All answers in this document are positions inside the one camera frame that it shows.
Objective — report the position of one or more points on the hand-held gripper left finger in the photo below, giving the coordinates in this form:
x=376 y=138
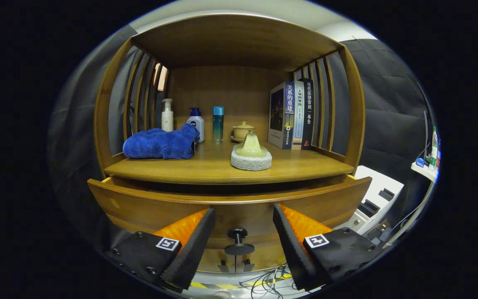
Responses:
x=193 y=249

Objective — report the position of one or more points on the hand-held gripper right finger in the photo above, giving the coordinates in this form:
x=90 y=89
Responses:
x=293 y=249

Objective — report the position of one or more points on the wooden drawer with black knob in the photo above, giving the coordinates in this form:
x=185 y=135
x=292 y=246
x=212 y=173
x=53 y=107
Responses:
x=147 y=207

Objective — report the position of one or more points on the wooden cabinet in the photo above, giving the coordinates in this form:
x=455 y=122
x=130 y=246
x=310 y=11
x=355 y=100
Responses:
x=230 y=41

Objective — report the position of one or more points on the black computer case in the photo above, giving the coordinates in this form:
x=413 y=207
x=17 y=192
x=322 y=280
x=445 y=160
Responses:
x=378 y=234

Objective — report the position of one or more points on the white box unit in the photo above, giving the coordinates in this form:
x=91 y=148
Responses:
x=376 y=182

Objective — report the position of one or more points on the blue towel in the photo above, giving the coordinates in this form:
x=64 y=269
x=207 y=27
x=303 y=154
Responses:
x=156 y=143

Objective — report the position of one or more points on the white bottle with blue cap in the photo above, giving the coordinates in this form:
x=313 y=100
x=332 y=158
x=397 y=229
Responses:
x=196 y=124

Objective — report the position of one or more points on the teal blue bottle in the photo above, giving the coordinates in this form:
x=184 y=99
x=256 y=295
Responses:
x=218 y=126

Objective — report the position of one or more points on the beige lidded teacup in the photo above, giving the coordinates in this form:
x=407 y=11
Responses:
x=242 y=129

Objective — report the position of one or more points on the white pump bottle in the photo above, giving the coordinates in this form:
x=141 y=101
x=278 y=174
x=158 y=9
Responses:
x=167 y=120

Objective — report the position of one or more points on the white spine book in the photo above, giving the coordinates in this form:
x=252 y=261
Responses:
x=299 y=116

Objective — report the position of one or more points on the blue spine book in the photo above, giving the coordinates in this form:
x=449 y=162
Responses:
x=289 y=112

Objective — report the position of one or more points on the black spine book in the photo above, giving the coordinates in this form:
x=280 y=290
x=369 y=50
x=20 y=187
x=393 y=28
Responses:
x=308 y=112

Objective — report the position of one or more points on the small blue item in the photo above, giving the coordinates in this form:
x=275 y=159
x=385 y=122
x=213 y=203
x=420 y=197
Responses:
x=420 y=162

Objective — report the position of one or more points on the green clear bottle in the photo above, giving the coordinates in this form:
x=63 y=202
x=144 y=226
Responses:
x=434 y=149

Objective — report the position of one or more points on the black backdrop cloth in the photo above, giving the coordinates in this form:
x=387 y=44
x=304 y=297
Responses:
x=388 y=104

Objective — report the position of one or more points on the white wall shelf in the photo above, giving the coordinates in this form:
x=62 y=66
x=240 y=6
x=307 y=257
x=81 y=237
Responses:
x=423 y=170

